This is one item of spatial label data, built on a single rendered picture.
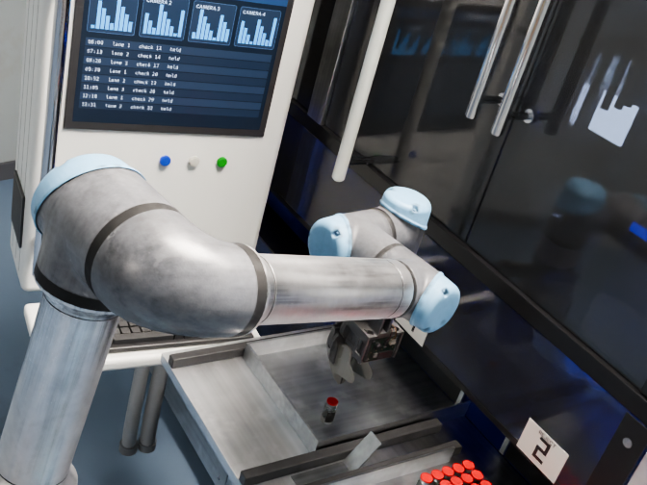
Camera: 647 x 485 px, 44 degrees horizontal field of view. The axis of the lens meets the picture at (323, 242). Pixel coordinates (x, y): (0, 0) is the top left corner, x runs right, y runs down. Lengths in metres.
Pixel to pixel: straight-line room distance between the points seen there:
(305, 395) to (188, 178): 0.51
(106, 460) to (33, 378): 1.59
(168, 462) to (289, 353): 1.05
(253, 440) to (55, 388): 0.51
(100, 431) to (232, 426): 1.25
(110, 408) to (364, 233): 1.70
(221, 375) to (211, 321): 0.70
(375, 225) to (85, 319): 0.43
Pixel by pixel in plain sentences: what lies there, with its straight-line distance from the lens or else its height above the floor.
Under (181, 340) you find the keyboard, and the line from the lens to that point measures 1.63.
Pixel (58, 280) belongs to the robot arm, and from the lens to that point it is 0.85.
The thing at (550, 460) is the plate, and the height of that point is 1.02.
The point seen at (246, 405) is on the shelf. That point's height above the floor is 0.88.
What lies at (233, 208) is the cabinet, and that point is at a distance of 1.74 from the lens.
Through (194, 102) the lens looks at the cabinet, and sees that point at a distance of 1.59.
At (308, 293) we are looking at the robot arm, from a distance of 0.85.
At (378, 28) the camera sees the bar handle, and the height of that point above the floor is 1.48.
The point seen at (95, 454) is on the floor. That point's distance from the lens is 2.52.
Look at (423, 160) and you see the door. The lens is 1.46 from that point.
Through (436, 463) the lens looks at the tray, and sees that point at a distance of 1.42.
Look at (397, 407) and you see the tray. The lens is 1.51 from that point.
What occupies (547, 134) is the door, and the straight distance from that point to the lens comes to 1.26.
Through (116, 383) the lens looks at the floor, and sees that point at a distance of 2.75.
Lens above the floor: 1.81
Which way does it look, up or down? 28 degrees down
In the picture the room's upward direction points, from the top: 16 degrees clockwise
